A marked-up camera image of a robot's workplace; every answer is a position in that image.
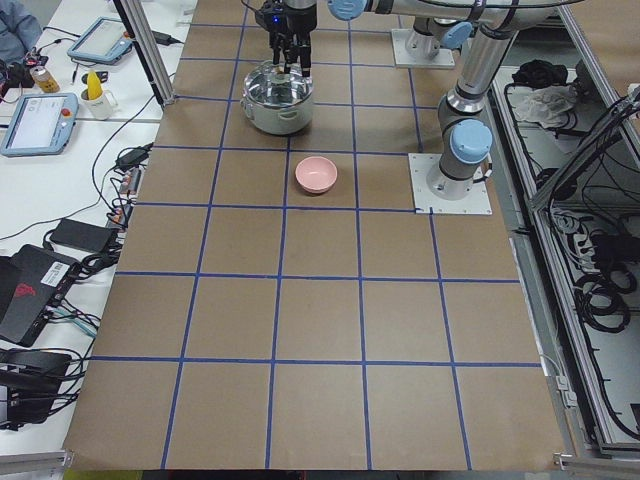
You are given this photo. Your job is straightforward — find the black power adapter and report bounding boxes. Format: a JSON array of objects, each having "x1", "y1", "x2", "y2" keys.
[{"x1": 152, "y1": 30, "x2": 183, "y2": 46}]

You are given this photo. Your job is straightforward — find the black dock with cables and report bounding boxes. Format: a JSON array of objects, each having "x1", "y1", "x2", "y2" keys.
[{"x1": 1, "y1": 348, "x2": 87, "y2": 431}]

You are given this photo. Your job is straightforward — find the pink bowl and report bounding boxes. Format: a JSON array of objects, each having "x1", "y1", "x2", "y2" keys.
[{"x1": 295, "y1": 156, "x2": 338, "y2": 194}]

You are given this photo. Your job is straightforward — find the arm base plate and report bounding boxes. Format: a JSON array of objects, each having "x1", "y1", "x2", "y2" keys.
[
  {"x1": 408, "y1": 153, "x2": 492, "y2": 216},
  {"x1": 391, "y1": 29, "x2": 455, "y2": 70}
]

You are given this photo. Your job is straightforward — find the small black adapter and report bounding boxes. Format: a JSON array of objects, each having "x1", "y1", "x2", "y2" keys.
[{"x1": 115, "y1": 143, "x2": 153, "y2": 171}]

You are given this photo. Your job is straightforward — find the black laptop with red logo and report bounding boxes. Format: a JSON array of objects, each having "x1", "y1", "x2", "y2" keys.
[{"x1": 1, "y1": 245, "x2": 80, "y2": 347}]

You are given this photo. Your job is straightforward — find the aluminium side frame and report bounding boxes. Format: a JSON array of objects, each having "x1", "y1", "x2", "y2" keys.
[{"x1": 491, "y1": 1, "x2": 639, "y2": 461}]

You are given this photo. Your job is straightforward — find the aluminium frame post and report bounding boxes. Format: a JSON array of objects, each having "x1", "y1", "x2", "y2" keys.
[{"x1": 114, "y1": 0, "x2": 175, "y2": 108}]

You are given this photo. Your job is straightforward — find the near teach pendant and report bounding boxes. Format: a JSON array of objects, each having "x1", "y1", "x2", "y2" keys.
[{"x1": 1, "y1": 93, "x2": 79, "y2": 157}]

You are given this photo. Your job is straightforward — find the black power brick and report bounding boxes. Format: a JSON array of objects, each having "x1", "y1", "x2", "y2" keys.
[{"x1": 43, "y1": 218, "x2": 118, "y2": 253}]

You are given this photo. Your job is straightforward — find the teach pendant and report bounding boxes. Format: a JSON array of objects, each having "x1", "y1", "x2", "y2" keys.
[
  {"x1": 1, "y1": 93, "x2": 79, "y2": 157},
  {"x1": 67, "y1": 17, "x2": 133, "y2": 65}
]

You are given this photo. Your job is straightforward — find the far teach pendant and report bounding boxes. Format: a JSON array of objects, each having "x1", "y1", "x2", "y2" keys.
[{"x1": 67, "y1": 17, "x2": 133, "y2": 65}]

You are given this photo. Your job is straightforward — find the pale green cooking pot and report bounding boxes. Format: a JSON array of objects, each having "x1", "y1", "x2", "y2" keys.
[{"x1": 241, "y1": 60, "x2": 314, "y2": 136}]

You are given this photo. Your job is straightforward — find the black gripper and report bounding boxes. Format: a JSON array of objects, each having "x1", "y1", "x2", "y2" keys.
[{"x1": 270, "y1": 0, "x2": 317, "y2": 77}]

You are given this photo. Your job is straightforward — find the black cloth bundle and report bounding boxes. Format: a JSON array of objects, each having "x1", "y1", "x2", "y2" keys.
[{"x1": 512, "y1": 59, "x2": 568, "y2": 89}]

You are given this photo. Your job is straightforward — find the yellow jar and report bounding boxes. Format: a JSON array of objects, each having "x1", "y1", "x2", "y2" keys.
[{"x1": 30, "y1": 66, "x2": 60, "y2": 93}]

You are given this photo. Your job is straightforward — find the white crumpled cloth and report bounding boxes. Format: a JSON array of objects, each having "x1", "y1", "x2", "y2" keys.
[{"x1": 514, "y1": 86, "x2": 578, "y2": 129}]

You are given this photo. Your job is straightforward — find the person in blue shirt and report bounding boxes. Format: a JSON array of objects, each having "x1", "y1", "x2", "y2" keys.
[{"x1": 1, "y1": 0, "x2": 42, "y2": 64}]

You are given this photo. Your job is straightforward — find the plastic cup with yellow item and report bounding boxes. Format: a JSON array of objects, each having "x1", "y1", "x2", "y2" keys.
[{"x1": 81, "y1": 70, "x2": 119, "y2": 120}]

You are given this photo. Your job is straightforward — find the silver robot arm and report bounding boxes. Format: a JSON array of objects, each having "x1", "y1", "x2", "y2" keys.
[
  {"x1": 254, "y1": 1, "x2": 559, "y2": 88},
  {"x1": 328, "y1": 1, "x2": 568, "y2": 199}
]

